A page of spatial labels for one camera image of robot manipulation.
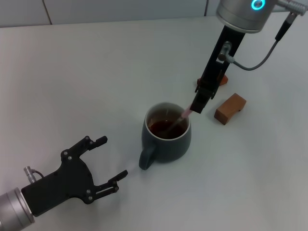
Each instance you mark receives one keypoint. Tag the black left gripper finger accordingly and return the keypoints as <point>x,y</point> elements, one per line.
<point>111,183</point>
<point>81,145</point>

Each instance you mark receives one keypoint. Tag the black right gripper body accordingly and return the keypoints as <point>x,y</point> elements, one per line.
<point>216,67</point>

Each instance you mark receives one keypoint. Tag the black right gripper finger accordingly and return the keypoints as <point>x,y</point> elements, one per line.
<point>201,101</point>
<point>212,95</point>

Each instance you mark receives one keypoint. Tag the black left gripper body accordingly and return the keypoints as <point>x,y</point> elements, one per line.
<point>62,185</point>

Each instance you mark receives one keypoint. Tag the grey ceramic cup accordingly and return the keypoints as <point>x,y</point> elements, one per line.
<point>168,149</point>

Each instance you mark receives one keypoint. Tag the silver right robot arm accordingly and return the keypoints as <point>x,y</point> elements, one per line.
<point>240,14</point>

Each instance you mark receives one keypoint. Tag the reddish wooden block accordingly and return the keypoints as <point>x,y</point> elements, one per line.
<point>224,80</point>

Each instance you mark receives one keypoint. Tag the brown wooden arched block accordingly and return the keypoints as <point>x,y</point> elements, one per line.
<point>227,110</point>

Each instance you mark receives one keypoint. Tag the dark coffee liquid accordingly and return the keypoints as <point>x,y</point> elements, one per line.
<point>158,128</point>

